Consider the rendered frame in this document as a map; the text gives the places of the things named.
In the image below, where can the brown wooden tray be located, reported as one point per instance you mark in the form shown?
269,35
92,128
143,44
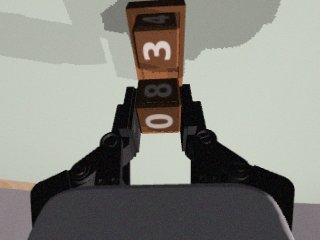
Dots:
159,6

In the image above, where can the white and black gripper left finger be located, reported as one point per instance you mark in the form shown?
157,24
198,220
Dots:
108,164

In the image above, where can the brown wooden number cube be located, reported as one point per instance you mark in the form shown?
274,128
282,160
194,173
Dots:
158,105
156,40

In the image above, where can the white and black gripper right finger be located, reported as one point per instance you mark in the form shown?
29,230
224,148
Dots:
212,162

